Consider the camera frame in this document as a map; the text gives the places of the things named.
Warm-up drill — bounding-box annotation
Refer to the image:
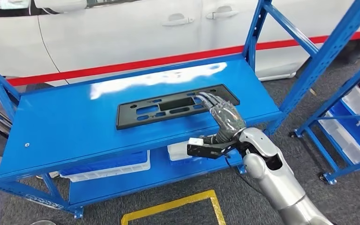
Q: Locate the black right camera cable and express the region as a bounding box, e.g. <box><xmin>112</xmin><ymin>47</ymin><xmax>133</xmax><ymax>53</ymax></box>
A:
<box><xmin>224</xmin><ymin>157</ymin><xmax>263</xmax><ymax>192</ymax></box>

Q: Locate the yellow floor tape square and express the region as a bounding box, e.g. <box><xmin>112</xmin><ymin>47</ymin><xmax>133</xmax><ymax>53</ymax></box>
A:
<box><xmin>121</xmin><ymin>189</ymin><xmax>227</xmax><ymax>225</ymax></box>

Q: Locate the red barrier belt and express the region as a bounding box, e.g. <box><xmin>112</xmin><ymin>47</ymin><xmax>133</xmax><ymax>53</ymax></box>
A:
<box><xmin>0</xmin><ymin>29</ymin><xmax>360</xmax><ymax>91</ymax></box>

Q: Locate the white car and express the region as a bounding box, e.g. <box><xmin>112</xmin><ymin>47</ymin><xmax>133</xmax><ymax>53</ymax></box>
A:
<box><xmin>0</xmin><ymin>0</ymin><xmax>360</xmax><ymax>90</ymax></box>

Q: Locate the blue metal shelf rack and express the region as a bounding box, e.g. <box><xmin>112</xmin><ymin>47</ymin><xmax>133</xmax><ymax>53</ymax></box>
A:
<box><xmin>0</xmin><ymin>0</ymin><xmax>360</xmax><ymax>219</ymax></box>
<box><xmin>289</xmin><ymin>52</ymin><xmax>360</xmax><ymax>186</ymax></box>

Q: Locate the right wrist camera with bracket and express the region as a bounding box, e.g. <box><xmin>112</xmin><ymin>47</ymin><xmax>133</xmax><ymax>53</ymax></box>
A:
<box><xmin>187</xmin><ymin>137</ymin><xmax>239</xmax><ymax>160</ymax></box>

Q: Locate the black plastic plate part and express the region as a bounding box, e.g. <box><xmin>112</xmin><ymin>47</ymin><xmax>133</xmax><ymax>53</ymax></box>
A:
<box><xmin>115</xmin><ymin>83</ymin><xmax>240</xmax><ymax>130</ymax></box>

